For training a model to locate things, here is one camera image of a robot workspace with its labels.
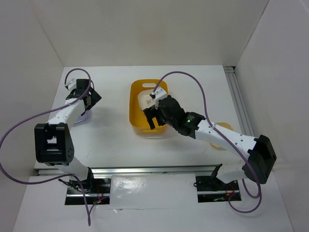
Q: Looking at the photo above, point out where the cream plate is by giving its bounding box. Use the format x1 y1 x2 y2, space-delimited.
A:
138 89 155 115

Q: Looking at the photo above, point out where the purple plate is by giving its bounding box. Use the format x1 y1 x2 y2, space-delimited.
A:
74 110 91 124

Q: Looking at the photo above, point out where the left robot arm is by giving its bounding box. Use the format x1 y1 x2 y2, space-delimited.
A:
34 79 101 193

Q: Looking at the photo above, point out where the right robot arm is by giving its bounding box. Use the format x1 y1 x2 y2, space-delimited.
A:
139 96 277 189

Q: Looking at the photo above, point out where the yellow plastic bin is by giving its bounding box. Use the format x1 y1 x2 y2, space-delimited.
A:
129 79 167 136

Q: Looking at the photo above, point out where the yellow panda plate right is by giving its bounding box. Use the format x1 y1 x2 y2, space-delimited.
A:
210 122 234 150

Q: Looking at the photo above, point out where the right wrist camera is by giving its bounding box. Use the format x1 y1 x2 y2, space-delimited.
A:
150 87 167 109

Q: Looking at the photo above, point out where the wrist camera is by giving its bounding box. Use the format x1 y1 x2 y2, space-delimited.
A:
150 87 167 109
65 78 76 91

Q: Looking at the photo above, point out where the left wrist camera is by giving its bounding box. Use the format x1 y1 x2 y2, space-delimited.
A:
65 78 76 91

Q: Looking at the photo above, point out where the aluminium rail front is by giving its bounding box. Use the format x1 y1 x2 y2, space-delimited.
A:
36 164 224 175

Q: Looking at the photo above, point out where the aluminium rail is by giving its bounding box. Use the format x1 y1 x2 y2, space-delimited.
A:
36 164 224 175
223 66 254 136

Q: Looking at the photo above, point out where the aluminium rail right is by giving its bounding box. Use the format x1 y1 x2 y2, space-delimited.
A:
223 66 254 136

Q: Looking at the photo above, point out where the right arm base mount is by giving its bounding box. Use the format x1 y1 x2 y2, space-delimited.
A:
193 176 241 203

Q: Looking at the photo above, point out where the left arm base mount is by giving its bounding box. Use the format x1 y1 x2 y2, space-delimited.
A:
65 177 112 205

